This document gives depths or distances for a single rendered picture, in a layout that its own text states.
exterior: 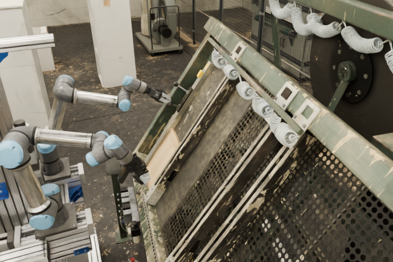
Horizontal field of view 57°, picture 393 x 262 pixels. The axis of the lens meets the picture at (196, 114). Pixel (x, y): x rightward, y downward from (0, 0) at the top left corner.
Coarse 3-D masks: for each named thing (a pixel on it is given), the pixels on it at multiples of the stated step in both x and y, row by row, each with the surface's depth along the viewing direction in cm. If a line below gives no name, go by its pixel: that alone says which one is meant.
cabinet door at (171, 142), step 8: (168, 136) 258; (176, 136) 250; (168, 144) 254; (176, 144) 244; (160, 152) 260; (168, 152) 249; (152, 160) 266; (160, 160) 255; (152, 168) 261; (160, 168) 250; (152, 176) 256; (152, 184) 251
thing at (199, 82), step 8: (208, 72) 246; (200, 80) 247; (192, 88) 251; (192, 96) 252; (184, 104) 253; (176, 112) 258; (184, 112) 256; (176, 120) 258; (168, 128) 259; (160, 136) 265; (160, 144) 264; (152, 152) 266; (144, 160) 272
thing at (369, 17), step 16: (304, 0) 211; (320, 0) 195; (336, 0) 182; (352, 0) 177; (272, 16) 266; (336, 16) 184; (352, 16) 172; (368, 16) 162; (384, 16) 153; (272, 32) 273; (384, 32) 154; (336, 96) 193; (288, 192) 217
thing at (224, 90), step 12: (228, 84) 210; (216, 96) 212; (228, 96) 214; (204, 108) 219; (216, 108) 216; (204, 120) 218; (192, 132) 220; (204, 132) 222; (180, 144) 227; (192, 144) 224; (180, 156) 226; (168, 168) 228; (156, 180) 236; (168, 180) 232; (156, 192) 234
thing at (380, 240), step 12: (264, 120) 184; (324, 168) 150; (288, 204) 152; (288, 216) 151; (348, 216) 125; (360, 216) 122; (216, 228) 192; (348, 228) 124; (360, 228) 120; (204, 240) 187; (264, 240) 155; (252, 252) 159
